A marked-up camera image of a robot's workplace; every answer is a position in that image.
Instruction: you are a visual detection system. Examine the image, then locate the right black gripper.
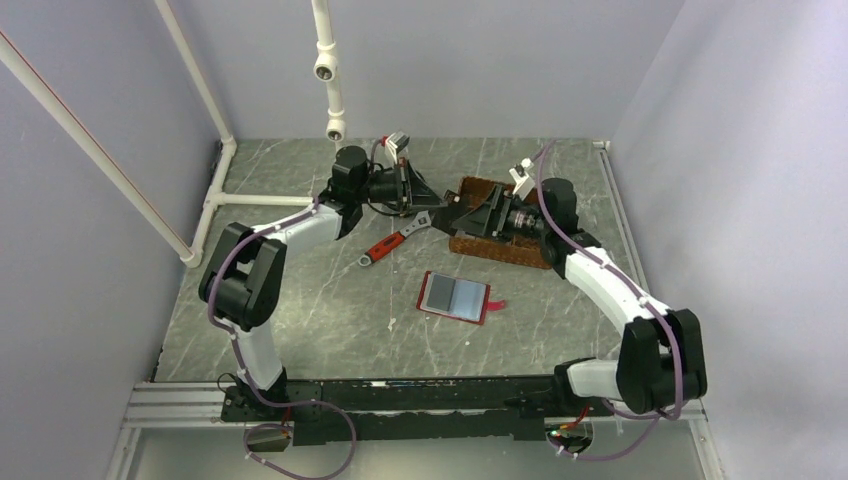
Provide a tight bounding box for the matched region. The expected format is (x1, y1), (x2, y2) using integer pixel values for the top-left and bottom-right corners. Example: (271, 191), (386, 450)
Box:
(453, 185), (551, 245)

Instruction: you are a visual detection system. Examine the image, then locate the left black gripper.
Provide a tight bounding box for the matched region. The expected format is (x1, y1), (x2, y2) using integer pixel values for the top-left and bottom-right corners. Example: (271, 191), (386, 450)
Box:
(355, 157), (448, 215)

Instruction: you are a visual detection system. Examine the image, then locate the brown woven basket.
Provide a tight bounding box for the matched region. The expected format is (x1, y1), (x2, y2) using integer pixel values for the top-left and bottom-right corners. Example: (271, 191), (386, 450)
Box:
(448, 176), (550, 270)

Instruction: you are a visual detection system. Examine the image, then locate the red leather card holder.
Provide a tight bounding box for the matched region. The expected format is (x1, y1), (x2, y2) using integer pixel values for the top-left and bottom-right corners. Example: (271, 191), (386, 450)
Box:
(416, 271), (507, 325)

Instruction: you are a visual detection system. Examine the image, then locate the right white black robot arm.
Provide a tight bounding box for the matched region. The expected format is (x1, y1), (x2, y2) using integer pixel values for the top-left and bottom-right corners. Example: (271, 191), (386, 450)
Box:
(436, 177), (708, 419)

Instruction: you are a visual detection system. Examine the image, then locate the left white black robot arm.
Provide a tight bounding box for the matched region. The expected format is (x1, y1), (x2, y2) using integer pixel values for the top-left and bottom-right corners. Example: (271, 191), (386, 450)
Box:
(198, 146), (448, 420)

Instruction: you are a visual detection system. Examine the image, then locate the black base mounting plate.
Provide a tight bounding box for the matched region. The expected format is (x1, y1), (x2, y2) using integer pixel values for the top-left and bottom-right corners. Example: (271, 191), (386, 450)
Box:
(221, 375), (610, 446)

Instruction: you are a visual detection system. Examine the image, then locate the red handled adjustable wrench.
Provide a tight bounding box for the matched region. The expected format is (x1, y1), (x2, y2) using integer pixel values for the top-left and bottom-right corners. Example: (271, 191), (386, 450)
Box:
(357, 211), (431, 267)

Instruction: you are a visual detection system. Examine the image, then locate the white pvc pipe frame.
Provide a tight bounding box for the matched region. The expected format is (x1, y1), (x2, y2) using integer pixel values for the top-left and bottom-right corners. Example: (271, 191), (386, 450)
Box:
(1, 1), (347, 268)

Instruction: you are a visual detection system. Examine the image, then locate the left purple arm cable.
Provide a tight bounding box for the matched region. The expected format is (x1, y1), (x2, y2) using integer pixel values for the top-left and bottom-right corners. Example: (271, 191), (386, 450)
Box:
(206, 135), (359, 480)

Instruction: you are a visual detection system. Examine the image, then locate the aluminium extrusion rail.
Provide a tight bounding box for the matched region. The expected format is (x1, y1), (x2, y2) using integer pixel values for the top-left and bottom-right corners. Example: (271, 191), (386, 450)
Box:
(122, 382), (708, 428)

